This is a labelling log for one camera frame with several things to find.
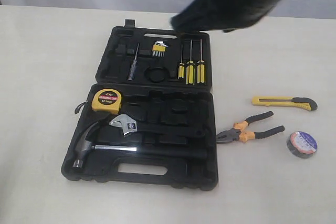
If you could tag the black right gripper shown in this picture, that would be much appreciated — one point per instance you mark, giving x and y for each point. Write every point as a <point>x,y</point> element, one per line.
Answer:
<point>227,15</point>

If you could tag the yellow utility knife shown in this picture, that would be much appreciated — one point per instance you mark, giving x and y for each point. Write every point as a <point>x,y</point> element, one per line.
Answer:
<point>296,102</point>

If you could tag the black electrical tape roll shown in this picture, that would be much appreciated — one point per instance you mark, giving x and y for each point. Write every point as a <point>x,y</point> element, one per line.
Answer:
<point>302,145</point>

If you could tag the yellow tape measure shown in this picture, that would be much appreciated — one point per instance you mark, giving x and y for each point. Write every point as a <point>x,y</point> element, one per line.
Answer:
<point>105,100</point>

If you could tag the black plastic tool case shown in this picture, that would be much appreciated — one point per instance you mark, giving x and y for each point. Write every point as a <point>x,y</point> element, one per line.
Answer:
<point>149,118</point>

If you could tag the right yellow black screwdriver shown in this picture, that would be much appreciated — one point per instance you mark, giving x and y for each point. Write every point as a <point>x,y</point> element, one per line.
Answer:
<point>201,66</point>

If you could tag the yellow black screwdriver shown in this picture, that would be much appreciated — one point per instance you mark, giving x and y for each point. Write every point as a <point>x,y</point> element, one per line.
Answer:
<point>190,69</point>
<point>201,66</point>
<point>180,73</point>

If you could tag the middle yellow black screwdriver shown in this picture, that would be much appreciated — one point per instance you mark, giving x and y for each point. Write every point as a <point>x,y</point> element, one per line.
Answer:
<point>190,69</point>

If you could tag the left yellow black screwdriver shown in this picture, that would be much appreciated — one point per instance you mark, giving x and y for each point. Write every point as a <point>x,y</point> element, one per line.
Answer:
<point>180,73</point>

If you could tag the yellow hex key set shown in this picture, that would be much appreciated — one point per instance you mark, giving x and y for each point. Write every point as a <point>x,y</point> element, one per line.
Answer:
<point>159,48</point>

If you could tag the orange black pliers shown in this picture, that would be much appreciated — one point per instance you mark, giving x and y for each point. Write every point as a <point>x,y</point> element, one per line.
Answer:
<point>239,133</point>

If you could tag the chrome adjustable wrench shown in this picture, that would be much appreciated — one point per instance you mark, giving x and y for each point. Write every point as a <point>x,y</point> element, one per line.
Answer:
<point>130,125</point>

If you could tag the steel claw hammer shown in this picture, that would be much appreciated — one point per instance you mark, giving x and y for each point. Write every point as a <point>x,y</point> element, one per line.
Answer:
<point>85,146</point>

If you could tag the clear handled tester screwdriver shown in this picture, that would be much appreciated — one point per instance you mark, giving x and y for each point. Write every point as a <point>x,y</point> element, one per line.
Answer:
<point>133,65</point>

